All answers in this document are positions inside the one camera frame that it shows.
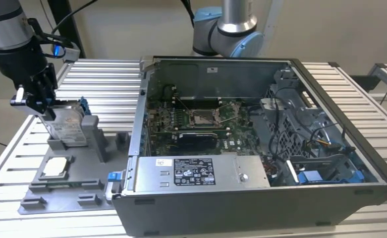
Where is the metal socket cover frame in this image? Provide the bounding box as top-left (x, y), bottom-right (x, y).
top-left (217, 102), bottom-right (243, 122)

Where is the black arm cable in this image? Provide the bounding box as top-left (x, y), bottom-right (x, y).
top-left (179, 0), bottom-right (197, 28)

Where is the wrist camera on silver bracket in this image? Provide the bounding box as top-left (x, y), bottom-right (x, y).
top-left (9, 84), bottom-right (32, 109)

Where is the silver power supply unit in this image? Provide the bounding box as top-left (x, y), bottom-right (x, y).
top-left (133, 152), bottom-right (271, 193)

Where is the black equipment box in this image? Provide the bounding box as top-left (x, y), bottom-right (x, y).
top-left (349, 75), bottom-right (381, 94)

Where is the empty blue disk carrier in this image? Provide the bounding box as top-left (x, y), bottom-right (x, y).
top-left (297, 170), bottom-right (365, 185)

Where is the CPU socket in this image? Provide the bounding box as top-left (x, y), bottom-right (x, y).
top-left (188, 108), bottom-right (223, 127)

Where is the dark metal disk bay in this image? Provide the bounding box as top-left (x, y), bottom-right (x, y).
top-left (284, 152), bottom-right (381, 186)

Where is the yellow red power wire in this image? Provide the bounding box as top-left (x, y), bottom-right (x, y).
top-left (304, 137), bottom-right (332, 151)

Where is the green Dell motherboard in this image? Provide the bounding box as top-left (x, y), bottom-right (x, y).
top-left (145, 98), bottom-right (267, 157)

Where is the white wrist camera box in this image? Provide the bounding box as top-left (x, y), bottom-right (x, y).
top-left (52, 44), bottom-right (80, 61)

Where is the silver CPU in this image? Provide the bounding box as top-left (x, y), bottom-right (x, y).
top-left (44, 157), bottom-right (71, 177)

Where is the thin metal locking lever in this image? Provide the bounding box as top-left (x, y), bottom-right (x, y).
top-left (175, 95), bottom-right (193, 114)

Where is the black upright pole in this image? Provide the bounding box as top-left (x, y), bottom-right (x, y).
top-left (49, 0), bottom-right (87, 60)

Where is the white upright profile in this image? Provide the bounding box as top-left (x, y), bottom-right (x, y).
top-left (264, 0), bottom-right (285, 58)

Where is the open grey PC case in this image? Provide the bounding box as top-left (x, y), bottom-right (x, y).
top-left (112, 55), bottom-right (387, 238)

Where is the thick black cable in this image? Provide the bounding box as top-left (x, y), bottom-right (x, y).
top-left (265, 96), bottom-right (288, 162)

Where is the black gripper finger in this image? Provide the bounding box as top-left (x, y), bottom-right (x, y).
top-left (27, 92), bottom-right (59, 122)
top-left (45, 63), bottom-right (59, 100)

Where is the hard disk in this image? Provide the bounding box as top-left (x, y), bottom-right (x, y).
top-left (40, 97), bottom-right (93, 149)

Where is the light blue SATA wire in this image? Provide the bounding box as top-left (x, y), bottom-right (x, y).
top-left (320, 128), bottom-right (351, 156)

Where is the black graphics card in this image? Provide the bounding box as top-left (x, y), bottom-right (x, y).
top-left (153, 131), bottom-right (233, 152)

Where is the black RAM slot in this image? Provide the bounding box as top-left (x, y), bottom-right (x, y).
top-left (172, 97), bottom-right (223, 103)
top-left (175, 125), bottom-right (231, 129)
top-left (172, 101), bottom-right (223, 109)
top-left (175, 127), bottom-right (231, 132)

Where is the grey parts rack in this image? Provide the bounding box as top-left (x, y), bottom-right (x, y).
top-left (16, 115), bottom-right (131, 215)

